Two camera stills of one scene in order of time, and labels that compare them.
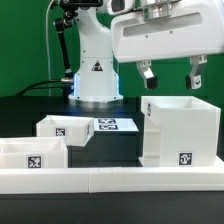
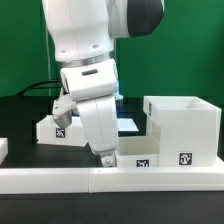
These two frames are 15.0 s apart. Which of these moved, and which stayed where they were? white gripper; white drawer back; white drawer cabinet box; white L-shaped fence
Moved: white gripper
Stayed: white L-shaped fence; white drawer back; white drawer cabinet box
